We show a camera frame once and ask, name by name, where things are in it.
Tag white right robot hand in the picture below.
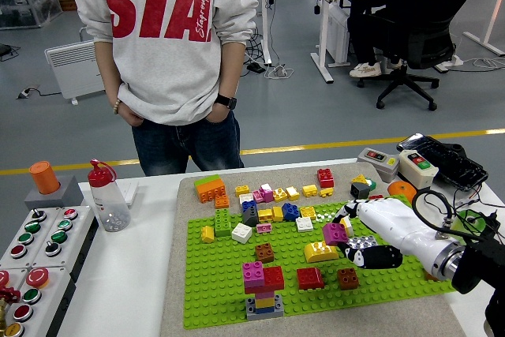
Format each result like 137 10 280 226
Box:
331 197 466 275

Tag person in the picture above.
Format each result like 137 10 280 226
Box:
69 0 260 178
346 0 403 78

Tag green studded baseplate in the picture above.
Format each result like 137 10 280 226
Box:
181 193 465 330

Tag grey base brick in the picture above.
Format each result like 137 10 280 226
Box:
244 294 285 321

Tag white push-button box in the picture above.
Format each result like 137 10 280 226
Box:
0 268 28 337
0 205 62 271
30 204 99 286
7 265 78 337

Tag white computer case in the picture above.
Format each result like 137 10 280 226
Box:
326 1 351 65

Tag dark grey sloped brick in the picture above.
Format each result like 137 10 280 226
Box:
241 207 260 227

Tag black wristwatch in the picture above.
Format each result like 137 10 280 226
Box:
215 92 238 110

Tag person's left hand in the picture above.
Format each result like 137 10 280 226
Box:
204 106 233 125

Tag tall green brick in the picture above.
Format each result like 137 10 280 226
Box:
214 208 233 238

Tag large red brick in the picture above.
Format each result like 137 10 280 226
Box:
243 265 286 295

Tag white panel heater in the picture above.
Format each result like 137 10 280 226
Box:
45 39 107 106

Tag clear bottle red cap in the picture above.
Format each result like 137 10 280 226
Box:
87 159 132 234

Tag green plastic cup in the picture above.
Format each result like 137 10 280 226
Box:
453 209 488 235

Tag white switch box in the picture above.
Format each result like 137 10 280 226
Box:
396 148 440 193

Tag red sloped brick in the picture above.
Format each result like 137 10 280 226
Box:
295 268 325 291

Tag long grey brick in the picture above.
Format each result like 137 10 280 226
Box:
346 235 378 249

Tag tangled black cables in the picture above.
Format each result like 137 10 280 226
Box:
244 0 277 77

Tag pink square brick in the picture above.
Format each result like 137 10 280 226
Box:
321 222 350 247
241 260 266 290

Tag black floor cable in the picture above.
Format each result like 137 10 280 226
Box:
0 43 21 62

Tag clear storage crate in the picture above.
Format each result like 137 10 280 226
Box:
0 0 64 31

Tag floor socket box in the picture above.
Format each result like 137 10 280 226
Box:
15 84 40 100

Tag grey switch box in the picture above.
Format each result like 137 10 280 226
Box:
356 146 401 183

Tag white wall switch plate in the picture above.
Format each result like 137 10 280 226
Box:
118 179 140 208

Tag red valve handle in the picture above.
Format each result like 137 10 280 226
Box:
0 287 21 305

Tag yellow curved brick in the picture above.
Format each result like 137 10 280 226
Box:
302 240 340 264

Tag large orange brick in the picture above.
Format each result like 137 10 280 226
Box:
196 178 229 204

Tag black plug with cord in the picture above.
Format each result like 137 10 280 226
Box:
449 185 505 243

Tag orange cylinder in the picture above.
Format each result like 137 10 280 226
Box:
28 160 61 196

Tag person's right hand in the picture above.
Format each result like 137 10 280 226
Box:
117 107 145 129

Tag grey-brown table mat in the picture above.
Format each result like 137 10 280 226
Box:
159 159 467 337

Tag orange fruit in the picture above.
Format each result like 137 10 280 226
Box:
387 180 417 204

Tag lime green flat brick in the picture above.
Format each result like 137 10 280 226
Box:
193 174 222 187

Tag grey block holder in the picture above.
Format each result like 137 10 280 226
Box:
24 174 84 212

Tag black office chair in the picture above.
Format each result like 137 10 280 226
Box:
354 0 488 112

